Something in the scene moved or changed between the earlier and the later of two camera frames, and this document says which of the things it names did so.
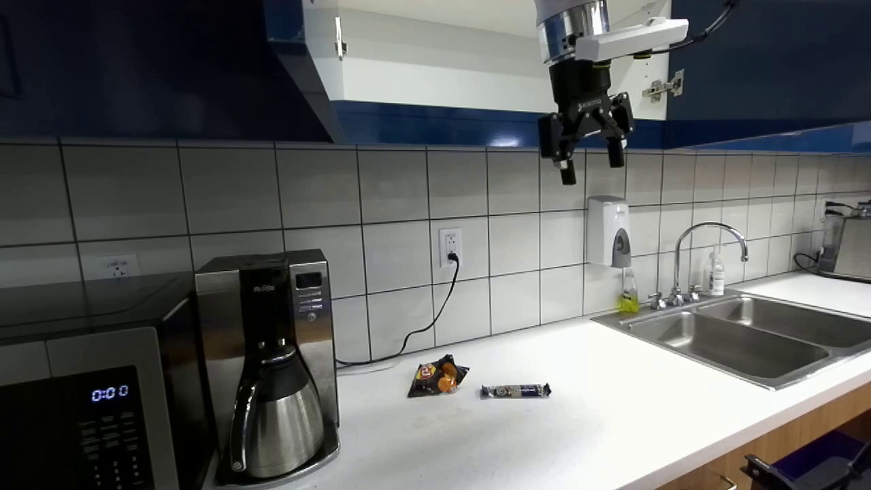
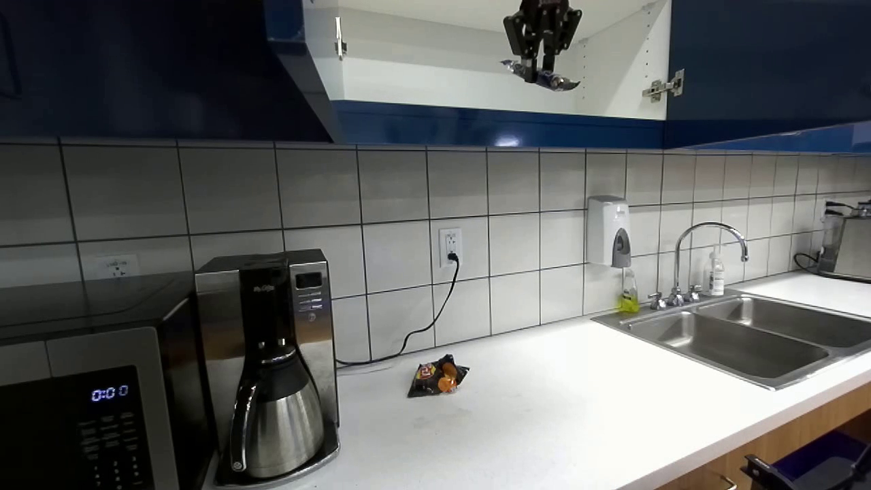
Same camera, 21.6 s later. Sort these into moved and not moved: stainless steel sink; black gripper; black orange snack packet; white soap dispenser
Moved: black gripper
Not moved: stainless steel sink; black orange snack packet; white soap dispenser
